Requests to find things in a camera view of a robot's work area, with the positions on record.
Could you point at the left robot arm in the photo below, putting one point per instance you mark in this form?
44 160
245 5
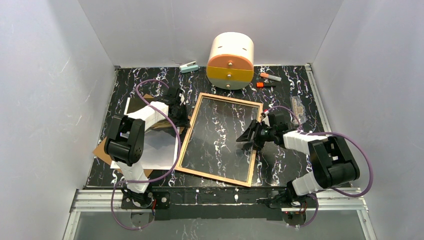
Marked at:
126 139

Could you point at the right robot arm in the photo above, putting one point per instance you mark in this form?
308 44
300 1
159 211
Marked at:
331 159

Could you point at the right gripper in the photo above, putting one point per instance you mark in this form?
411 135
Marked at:
257 134

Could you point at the round pastel drawer box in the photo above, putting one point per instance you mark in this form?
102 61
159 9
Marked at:
230 64

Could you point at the wooden picture frame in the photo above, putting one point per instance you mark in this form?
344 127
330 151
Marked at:
218 139

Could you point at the teal white stapler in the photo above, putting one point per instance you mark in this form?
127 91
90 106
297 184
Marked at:
189 67

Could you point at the landscape photo print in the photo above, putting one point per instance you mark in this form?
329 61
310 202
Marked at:
145 135

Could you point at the orange capped black marker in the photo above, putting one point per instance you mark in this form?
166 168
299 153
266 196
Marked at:
265 85

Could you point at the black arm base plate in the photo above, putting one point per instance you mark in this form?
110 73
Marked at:
231 202

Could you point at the clear bag of clips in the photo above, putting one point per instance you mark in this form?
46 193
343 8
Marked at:
298 109

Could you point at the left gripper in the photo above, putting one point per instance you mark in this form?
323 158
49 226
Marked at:
178 110

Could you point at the orange capped grey marker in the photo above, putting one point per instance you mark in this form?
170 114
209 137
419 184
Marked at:
270 77

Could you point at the brown cardboard backing board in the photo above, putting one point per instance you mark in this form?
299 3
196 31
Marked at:
102 152

